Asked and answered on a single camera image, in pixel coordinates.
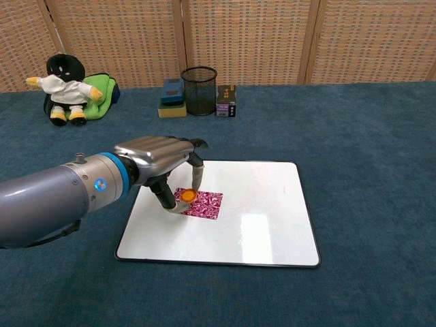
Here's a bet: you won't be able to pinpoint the purple patterned cloth square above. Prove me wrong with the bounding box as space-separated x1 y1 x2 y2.
174 187 224 221

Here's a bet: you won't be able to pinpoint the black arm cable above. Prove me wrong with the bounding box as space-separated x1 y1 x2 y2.
0 218 82 250

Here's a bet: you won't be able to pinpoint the yellow green sponge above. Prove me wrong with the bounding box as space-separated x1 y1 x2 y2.
157 101 188 119

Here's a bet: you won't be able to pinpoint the black plush doll white coat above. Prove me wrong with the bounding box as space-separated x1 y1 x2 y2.
26 53 104 127

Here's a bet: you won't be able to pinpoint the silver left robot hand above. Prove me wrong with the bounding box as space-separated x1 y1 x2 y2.
113 135 209 215

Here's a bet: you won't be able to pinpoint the woven folding screen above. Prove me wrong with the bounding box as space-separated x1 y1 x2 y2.
0 0 436 93

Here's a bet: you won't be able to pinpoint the black purple small box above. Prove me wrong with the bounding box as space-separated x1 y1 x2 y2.
215 84 238 119

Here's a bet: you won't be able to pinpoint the black mesh pen holder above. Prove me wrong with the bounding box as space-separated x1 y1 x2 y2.
181 66 219 116

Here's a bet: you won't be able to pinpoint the blue box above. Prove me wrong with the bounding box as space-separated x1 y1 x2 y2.
160 78 186 105

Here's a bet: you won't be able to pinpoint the green folded cloth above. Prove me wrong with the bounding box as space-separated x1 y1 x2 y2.
79 72 116 121

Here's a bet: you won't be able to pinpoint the white board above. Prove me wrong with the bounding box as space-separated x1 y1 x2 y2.
114 159 322 270

